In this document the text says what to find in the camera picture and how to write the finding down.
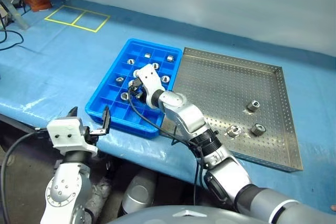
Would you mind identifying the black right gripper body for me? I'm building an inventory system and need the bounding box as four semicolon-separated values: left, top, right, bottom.
133;77;148;104

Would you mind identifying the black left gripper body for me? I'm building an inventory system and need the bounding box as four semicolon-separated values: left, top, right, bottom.
79;125;110;146

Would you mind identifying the blue compartment tray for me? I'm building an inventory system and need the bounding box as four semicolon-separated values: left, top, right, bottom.
85;38;184;140

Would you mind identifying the perforated steel tray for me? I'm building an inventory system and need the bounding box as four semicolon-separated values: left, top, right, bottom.
160;47;304;174

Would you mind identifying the metal nut on tray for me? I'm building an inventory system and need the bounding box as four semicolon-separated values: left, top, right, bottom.
227;125;242;138

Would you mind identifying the grey rounded cylinder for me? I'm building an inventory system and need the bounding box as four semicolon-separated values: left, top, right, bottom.
121;168;159;216

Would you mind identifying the grey robot torso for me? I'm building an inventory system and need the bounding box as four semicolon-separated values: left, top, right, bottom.
104;204;239;224

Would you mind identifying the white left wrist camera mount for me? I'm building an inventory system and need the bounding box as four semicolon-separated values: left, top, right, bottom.
47;118;99;156

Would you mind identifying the black floor cable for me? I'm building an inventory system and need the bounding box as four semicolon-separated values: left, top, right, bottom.
0;28;25;52

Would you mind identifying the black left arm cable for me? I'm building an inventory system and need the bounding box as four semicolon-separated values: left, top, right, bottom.
0;127;51;224

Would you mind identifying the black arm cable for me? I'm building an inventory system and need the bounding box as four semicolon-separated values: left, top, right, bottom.
128;94;204;207
0;127;51;224

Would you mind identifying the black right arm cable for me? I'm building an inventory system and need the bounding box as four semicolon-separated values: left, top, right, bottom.
128;94;204;207

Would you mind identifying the grey metal frame leg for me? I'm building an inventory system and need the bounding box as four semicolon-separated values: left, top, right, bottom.
0;0;30;30

